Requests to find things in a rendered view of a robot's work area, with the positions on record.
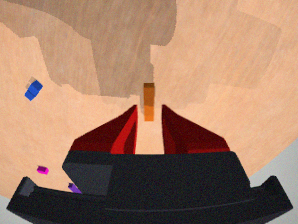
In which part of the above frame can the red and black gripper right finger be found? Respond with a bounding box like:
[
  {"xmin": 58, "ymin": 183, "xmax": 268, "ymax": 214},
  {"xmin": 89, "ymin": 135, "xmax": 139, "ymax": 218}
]
[{"xmin": 161, "ymin": 104, "xmax": 231, "ymax": 154}]

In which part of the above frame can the magenta rod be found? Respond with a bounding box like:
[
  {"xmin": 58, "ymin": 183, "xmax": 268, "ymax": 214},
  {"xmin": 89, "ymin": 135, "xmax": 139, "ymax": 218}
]
[{"xmin": 37, "ymin": 166, "xmax": 49, "ymax": 175}]

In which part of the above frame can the orange rod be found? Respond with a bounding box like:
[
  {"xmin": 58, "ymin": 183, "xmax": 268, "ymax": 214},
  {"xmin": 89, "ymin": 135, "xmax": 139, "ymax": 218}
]
[{"xmin": 143, "ymin": 83, "xmax": 154, "ymax": 121}]

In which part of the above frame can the small blue block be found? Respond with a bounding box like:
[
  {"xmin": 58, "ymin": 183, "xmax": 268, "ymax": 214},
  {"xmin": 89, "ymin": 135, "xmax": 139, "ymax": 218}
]
[
  {"xmin": 24, "ymin": 90, "xmax": 39, "ymax": 101},
  {"xmin": 28, "ymin": 80, "xmax": 43, "ymax": 96}
]

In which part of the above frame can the purple rod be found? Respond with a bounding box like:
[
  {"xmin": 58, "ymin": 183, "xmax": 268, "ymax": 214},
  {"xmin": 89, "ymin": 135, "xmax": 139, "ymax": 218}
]
[{"xmin": 68, "ymin": 183, "xmax": 81, "ymax": 193}]

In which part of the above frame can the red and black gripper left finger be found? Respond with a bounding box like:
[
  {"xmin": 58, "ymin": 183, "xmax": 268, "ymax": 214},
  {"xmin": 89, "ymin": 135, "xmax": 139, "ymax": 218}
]
[{"xmin": 69, "ymin": 105, "xmax": 138, "ymax": 154}]

